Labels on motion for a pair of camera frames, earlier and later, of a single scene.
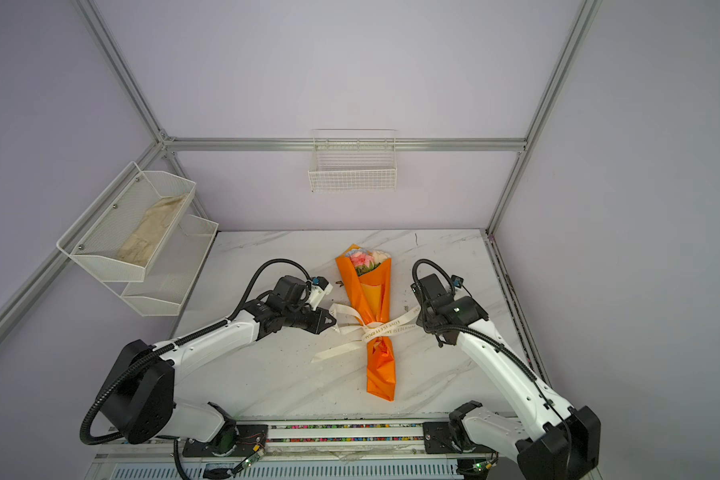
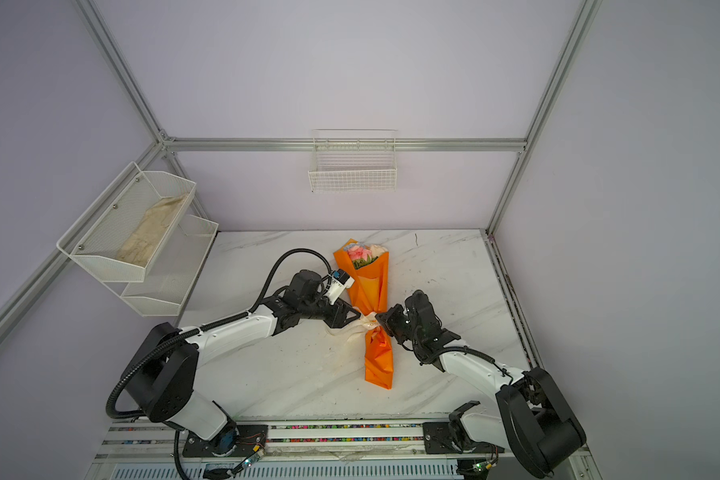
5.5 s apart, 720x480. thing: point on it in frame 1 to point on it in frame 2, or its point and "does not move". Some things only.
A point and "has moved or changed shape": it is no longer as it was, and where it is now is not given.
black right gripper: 420,318 to 389,317
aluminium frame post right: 585,13 does not move
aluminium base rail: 400,450 does not move
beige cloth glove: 139,246 does not move
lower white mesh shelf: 168,276 does not move
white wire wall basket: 353,160 does not move
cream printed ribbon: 349,321 has moved or changed shape
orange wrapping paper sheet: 370,292 has moved or changed shape
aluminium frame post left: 103,31 does not move
